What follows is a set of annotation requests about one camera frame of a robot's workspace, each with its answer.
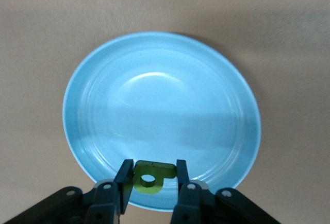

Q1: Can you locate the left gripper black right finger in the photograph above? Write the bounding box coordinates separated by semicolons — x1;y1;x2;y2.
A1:
170;159;282;224

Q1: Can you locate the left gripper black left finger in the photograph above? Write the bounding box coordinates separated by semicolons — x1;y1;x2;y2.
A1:
0;159;135;224

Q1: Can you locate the green letter q block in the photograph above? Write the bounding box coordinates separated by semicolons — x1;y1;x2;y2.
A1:
133;160;177;195

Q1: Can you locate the blue plate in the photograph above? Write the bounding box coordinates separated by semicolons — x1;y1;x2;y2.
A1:
62;30;261;213

